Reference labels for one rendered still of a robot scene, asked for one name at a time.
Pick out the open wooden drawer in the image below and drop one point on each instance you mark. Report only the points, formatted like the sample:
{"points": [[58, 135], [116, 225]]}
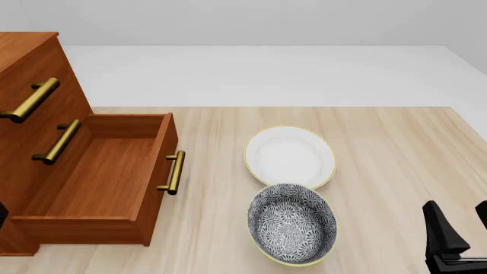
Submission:
{"points": [[106, 171]]}

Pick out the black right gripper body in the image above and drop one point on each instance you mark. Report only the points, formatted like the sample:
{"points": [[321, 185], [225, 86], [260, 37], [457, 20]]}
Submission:
{"points": [[452, 264]]}

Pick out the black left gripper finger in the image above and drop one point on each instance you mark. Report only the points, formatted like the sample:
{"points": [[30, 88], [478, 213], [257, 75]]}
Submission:
{"points": [[3, 214]]}

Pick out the white plate with yellow rim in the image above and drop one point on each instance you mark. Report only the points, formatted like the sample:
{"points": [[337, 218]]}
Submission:
{"points": [[291, 160]]}

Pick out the black-and-white patterned bowl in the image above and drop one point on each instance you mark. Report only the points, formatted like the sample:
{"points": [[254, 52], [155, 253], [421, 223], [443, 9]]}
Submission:
{"points": [[291, 225]]}

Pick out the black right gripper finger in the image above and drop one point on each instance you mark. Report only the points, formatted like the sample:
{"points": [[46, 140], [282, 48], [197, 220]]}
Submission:
{"points": [[443, 231], [483, 209]]}

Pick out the wooden cabinet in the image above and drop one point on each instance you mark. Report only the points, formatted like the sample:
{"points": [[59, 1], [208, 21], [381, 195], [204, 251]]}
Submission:
{"points": [[23, 48]]}

